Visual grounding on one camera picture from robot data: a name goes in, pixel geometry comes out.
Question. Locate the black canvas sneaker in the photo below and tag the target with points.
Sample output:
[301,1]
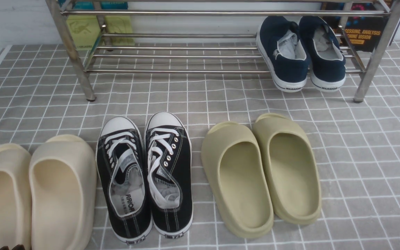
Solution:
[119,157]
[169,161]

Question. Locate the navy canvas shoe left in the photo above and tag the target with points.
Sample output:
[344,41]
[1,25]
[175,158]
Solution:
[279,42]

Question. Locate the navy canvas shoe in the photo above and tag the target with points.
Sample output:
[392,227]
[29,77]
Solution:
[279,42]
[328,71]

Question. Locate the stainless steel shoe rack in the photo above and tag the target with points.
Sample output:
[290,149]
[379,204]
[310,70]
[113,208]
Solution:
[61,12]

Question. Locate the navy canvas shoe right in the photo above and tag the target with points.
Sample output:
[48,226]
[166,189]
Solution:
[328,71]

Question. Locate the olive green slipper left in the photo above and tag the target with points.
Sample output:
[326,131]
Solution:
[232,162]

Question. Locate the olive green slipper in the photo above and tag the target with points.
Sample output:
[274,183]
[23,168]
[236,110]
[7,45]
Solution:
[290,168]
[232,162]

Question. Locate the olive green slipper right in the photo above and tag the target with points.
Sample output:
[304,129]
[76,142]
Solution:
[290,168]

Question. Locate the cream slipper right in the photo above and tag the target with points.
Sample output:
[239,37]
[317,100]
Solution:
[63,180]

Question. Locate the cream slipper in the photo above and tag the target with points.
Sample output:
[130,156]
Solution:
[15,198]
[63,180]

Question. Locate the yellow-green book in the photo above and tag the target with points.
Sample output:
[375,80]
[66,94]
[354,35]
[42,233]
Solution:
[85,29]

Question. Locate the black book orange text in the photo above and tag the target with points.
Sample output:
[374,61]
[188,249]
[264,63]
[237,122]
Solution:
[363,32]

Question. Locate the cream slipper left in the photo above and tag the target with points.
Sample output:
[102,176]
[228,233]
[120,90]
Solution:
[15,198]

